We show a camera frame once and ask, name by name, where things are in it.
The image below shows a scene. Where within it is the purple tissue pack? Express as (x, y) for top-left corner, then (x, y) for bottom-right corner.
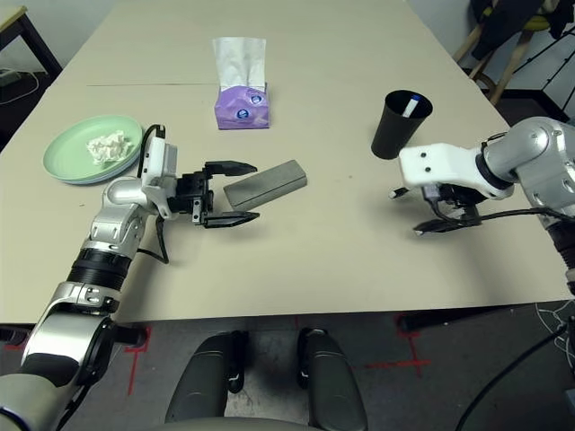
(212, 36), (272, 131)

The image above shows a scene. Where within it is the light blue plate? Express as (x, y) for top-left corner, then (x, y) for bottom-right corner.
(49, 152), (143, 187)

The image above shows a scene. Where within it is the white tissue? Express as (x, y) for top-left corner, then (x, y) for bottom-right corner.
(85, 129), (134, 166)

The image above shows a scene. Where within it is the grey robot left leg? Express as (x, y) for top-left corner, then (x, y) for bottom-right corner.
(164, 330), (251, 431)

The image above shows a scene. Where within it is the grey glasses case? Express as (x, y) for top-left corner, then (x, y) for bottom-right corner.
(223, 159), (309, 211)

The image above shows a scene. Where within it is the white power cable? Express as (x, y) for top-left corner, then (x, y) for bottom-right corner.
(0, 71), (40, 107)

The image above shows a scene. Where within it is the black table base foot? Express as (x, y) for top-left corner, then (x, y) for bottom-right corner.
(398, 309), (513, 333)

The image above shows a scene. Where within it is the black cup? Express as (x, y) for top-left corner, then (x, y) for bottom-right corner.
(370, 89), (435, 161)

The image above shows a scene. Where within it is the beige side table black frame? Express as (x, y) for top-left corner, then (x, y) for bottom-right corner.
(0, 4), (64, 77)

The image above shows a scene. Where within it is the grey robot right leg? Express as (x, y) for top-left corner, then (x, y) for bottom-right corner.
(296, 327), (369, 431)

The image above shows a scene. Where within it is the blue capped white marker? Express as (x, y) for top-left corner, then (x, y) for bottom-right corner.
(402, 93), (423, 119)

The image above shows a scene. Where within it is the black tripod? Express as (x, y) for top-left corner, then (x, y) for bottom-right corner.
(516, 26), (575, 120)

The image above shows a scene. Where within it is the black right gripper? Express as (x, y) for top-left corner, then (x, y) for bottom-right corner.
(412, 182), (484, 235)

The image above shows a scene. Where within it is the light green plate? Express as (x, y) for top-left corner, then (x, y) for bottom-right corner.
(42, 115), (144, 180)

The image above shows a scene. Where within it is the grey robot leg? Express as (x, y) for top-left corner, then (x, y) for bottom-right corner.
(296, 327), (369, 431)
(164, 330), (251, 431)

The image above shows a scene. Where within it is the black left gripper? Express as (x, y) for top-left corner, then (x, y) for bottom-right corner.
(168, 160), (261, 229)

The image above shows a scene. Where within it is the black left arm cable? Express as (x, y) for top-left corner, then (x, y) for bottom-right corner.
(134, 124), (171, 266)

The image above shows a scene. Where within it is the wooden stool green seat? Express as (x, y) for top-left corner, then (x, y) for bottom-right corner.
(453, 15), (552, 107)

